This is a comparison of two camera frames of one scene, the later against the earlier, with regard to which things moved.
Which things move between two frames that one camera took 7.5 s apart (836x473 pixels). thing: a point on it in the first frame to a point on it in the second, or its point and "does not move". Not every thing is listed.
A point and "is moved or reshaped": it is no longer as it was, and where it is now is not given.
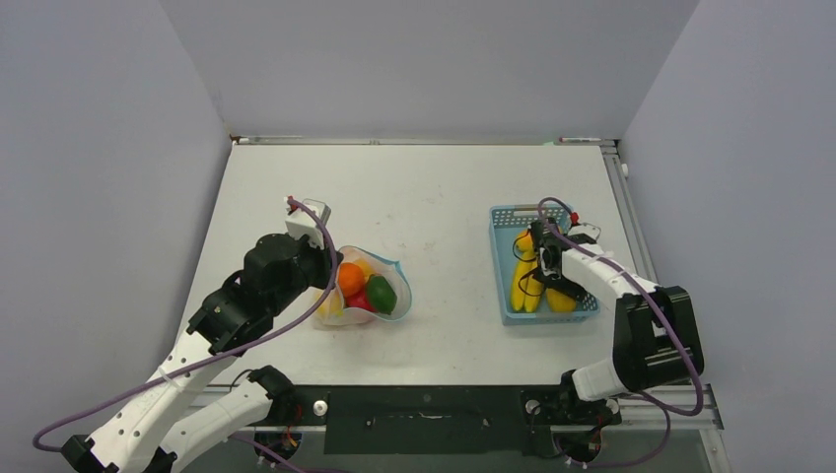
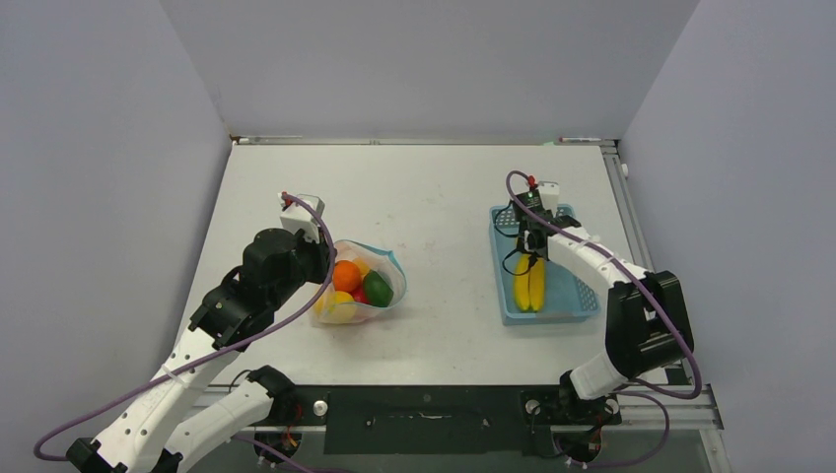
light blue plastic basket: (507, 222) does not move
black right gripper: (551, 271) to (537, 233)
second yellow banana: (532, 292) does not move
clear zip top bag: (366, 287) is moved or reshaped
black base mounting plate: (458, 420) does not move
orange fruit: (351, 278) does not move
